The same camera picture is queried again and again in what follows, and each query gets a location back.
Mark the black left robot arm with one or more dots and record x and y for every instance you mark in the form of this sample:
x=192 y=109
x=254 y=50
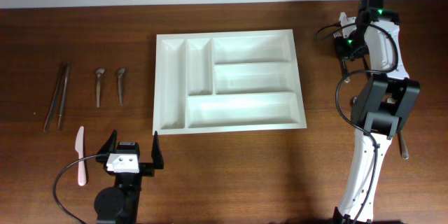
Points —
x=119 y=203

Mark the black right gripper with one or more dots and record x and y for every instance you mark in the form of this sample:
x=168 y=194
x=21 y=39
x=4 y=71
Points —
x=345 y=68

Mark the pink plastic knife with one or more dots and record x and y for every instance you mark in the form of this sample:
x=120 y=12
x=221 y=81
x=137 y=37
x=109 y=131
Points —
x=79 y=147

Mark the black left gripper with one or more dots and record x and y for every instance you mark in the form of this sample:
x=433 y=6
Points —
x=145 y=169

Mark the small steel spoon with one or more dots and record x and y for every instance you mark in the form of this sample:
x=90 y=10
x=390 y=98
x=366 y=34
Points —
x=99 y=72
x=120 y=74

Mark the white cutlery tray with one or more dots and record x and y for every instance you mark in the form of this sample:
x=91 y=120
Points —
x=227 y=82

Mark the right small steel spoon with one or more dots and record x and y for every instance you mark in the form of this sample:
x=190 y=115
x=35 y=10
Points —
x=120 y=74

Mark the left small steel spoon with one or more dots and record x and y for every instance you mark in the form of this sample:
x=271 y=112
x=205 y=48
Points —
x=99 y=72

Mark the steel fork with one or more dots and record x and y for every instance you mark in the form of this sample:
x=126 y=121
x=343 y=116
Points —
x=343 y=51
x=366 y=67

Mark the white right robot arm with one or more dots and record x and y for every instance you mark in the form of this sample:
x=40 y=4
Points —
x=383 y=106

